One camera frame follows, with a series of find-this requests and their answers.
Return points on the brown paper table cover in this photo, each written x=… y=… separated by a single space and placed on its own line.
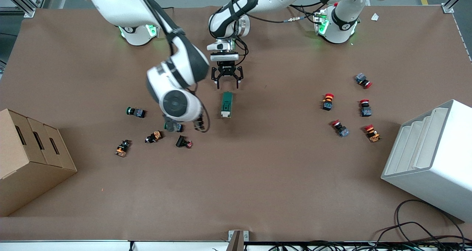
x=258 y=177

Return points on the green load switch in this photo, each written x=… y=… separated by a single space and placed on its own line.
x=227 y=103

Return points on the green push button blue block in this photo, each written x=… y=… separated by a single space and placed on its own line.
x=137 y=112
x=177 y=127

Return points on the white plastic divided bin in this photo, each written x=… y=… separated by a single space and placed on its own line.
x=442 y=169

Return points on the white table edge rail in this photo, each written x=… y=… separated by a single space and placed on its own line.
x=73 y=246

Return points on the brown cardboard box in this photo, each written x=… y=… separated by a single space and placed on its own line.
x=22 y=177

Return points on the red button orange striped collar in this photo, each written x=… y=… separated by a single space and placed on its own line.
x=328 y=103

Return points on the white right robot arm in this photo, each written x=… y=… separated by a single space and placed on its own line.
x=121 y=3

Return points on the black button orange block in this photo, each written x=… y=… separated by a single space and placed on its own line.
x=122 y=148
x=155 y=136

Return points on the red button orange block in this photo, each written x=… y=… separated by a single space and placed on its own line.
x=372 y=133

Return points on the grey metal bracket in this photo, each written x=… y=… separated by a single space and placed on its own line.
x=233 y=236

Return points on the black switch with red end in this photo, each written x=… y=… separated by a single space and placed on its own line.
x=182 y=141

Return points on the white paper scrap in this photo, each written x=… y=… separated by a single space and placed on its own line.
x=375 y=17

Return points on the aluminium frame strut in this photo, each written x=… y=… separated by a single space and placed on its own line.
x=22 y=3

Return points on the red mushroom button blue block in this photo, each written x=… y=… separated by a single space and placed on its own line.
x=341 y=129
x=365 y=110
x=362 y=79

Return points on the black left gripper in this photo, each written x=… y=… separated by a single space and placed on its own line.
x=226 y=69

